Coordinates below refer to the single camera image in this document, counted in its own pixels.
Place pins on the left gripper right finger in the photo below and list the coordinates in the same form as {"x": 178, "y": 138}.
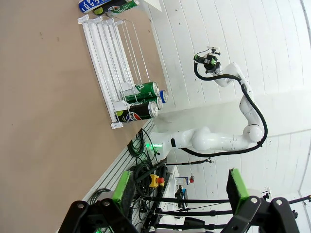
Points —
{"x": 239, "y": 194}

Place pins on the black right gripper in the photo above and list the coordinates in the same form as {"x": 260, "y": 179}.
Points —
{"x": 212, "y": 68}

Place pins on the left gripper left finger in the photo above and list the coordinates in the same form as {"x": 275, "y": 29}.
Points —
{"x": 121, "y": 194}

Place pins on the blue Pocari Sweat can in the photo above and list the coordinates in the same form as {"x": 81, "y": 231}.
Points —
{"x": 164, "y": 95}
{"x": 90, "y": 3}

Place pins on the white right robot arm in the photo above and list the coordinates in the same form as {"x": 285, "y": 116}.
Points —
{"x": 211, "y": 140}

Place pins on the black tripod leg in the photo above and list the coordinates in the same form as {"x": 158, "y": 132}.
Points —
{"x": 194, "y": 227}
{"x": 194, "y": 213}
{"x": 206, "y": 201}

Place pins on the yellow emergency stop button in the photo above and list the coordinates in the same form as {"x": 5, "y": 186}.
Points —
{"x": 154, "y": 180}

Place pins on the thin black rod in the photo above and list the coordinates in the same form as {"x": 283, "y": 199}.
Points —
{"x": 189, "y": 163}

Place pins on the green Chilsung cider can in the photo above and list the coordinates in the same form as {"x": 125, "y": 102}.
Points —
{"x": 147, "y": 88}
{"x": 131, "y": 3}
{"x": 145, "y": 99}

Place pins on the black Pepsi can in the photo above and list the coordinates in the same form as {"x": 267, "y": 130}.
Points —
{"x": 138, "y": 114}
{"x": 114, "y": 8}

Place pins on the white can dispenser rack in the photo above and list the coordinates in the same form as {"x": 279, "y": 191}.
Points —
{"x": 102, "y": 60}

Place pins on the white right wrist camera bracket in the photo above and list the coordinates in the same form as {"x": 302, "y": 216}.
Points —
{"x": 213, "y": 47}

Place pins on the white slotted rail panel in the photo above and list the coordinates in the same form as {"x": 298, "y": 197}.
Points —
{"x": 114, "y": 174}

